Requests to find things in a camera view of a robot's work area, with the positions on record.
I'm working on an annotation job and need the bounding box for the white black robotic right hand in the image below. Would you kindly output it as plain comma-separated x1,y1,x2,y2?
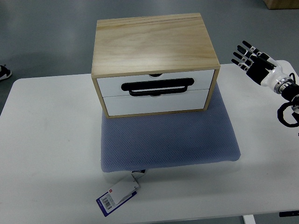
231,41,295,94

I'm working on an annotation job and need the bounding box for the white drawer black handle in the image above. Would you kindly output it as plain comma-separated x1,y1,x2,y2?
97,70,214,97

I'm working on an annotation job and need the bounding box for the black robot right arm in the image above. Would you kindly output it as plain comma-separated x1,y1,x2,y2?
274,78,299,128

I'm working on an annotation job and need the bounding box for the white lower drawer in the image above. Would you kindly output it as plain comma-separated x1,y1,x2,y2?
104,90,208,116

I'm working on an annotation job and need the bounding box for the light wood drawer cabinet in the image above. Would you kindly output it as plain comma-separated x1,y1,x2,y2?
91,13,220,118

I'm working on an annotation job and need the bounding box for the cardboard box corner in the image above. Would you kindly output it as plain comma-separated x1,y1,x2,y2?
263,0,299,10

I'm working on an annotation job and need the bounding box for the blue-grey mesh cushion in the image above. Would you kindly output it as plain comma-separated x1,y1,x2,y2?
101,86,241,173

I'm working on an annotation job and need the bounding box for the white blue product tag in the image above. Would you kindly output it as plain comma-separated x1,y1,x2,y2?
96,169,146,217

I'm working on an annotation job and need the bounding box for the black white sneaker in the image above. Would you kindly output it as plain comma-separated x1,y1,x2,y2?
0,65,12,81

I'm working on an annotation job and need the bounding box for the black table bracket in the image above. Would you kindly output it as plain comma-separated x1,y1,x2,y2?
279,210,299,217

